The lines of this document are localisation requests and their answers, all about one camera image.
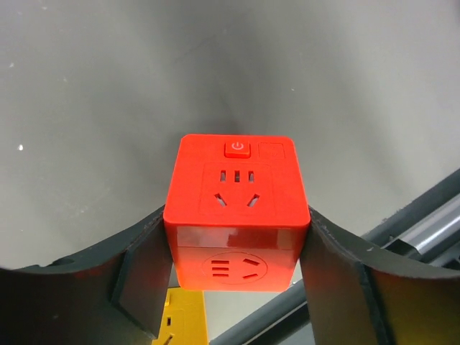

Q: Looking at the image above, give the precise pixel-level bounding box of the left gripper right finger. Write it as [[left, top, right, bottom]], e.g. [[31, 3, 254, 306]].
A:
[[300, 210, 459, 344]]

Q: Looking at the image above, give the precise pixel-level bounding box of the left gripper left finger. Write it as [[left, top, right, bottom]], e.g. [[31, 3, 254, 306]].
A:
[[1, 209, 173, 344]]

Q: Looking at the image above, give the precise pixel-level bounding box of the yellow cube adapter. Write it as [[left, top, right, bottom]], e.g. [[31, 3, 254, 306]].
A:
[[152, 287, 209, 345]]

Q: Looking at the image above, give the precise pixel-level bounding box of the red cube adapter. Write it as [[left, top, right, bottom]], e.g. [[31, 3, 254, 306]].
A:
[[163, 134, 311, 292]]

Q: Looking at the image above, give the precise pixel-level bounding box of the grey metal frame rail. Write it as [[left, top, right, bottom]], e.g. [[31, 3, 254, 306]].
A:
[[215, 172, 459, 344]]

